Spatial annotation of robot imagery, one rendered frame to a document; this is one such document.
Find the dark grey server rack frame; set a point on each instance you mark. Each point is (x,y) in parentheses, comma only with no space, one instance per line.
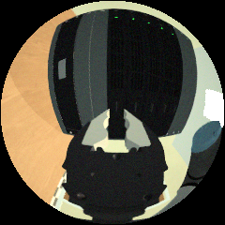
(134,65)

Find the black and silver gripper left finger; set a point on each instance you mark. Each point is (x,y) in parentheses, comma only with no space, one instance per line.
(94,134)

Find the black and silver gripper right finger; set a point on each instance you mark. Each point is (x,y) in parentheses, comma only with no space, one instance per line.
(139,135)

